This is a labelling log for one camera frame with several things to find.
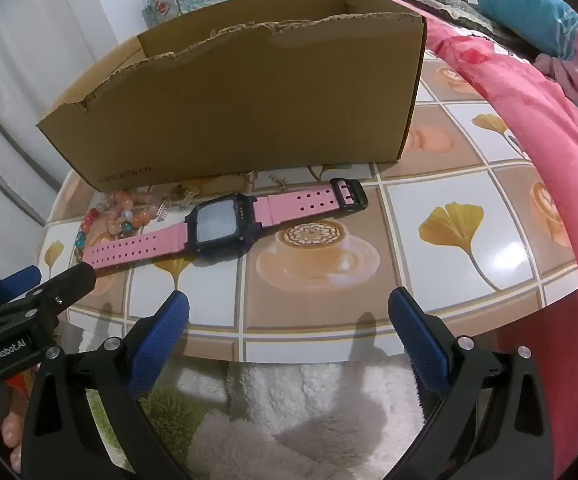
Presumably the white fluffy garment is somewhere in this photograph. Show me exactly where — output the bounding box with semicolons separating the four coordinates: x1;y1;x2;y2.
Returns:
69;330;450;480

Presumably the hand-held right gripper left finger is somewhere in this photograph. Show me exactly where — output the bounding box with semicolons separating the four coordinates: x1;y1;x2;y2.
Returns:
21;290;191;480

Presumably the grey fringed pillow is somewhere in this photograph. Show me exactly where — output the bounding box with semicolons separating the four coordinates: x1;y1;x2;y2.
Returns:
389;0;535;48

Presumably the orange pink bead bracelet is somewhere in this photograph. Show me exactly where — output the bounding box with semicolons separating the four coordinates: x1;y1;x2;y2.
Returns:
100;190;164;237

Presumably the person's left hand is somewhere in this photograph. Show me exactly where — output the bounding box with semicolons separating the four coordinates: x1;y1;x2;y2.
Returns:
0;397;27;476

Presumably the grey patchwork cloth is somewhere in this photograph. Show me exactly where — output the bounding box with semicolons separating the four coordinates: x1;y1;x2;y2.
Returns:
141;0;182;28

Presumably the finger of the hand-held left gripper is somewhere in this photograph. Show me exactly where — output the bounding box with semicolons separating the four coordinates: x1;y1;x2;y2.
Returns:
0;266;41;311
0;264;96;333

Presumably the white curtain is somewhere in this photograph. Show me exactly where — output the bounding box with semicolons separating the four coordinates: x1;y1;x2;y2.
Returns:
0;10;120;286

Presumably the black smart watch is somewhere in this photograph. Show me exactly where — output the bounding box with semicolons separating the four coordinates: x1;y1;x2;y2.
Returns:
80;178;370;268

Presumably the tile-patterned tablecloth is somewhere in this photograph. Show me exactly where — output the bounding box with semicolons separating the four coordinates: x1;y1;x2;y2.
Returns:
36;50;578;366

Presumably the brown cardboard box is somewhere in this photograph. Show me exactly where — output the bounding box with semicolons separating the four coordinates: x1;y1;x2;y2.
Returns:
35;0;427;193

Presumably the pink printed blanket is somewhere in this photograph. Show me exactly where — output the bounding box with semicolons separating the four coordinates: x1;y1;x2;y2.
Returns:
369;0;578;471

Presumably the multicolour bead bracelet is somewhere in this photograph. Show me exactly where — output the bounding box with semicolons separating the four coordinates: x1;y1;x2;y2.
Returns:
73;205;142;267

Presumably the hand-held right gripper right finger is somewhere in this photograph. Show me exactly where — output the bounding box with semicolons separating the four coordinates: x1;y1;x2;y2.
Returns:
388;286;557;480

